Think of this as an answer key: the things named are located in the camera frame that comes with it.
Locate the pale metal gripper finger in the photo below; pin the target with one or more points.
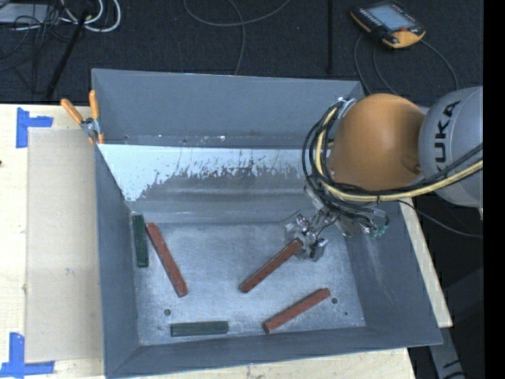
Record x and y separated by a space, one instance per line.
300 227
318 248

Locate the red-brown block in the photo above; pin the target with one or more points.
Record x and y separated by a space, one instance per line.
167 260
296 310
268 267

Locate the grey metal bin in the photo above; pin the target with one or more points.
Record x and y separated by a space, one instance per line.
236 247

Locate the dark green flat block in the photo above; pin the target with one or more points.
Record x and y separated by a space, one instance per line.
199 328
140 241

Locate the pale flat board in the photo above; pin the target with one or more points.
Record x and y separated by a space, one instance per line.
63 251

